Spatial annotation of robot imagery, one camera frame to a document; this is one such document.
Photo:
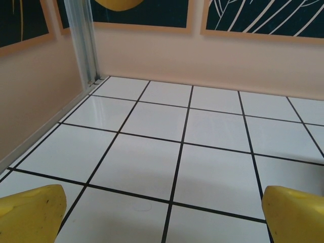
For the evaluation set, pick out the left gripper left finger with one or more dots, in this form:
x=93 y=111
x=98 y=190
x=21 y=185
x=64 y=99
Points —
x=30 y=215

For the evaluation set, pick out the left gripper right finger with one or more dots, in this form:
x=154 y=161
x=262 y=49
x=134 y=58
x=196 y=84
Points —
x=296 y=217

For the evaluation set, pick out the aluminium corner post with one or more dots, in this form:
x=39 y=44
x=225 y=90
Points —
x=81 y=38

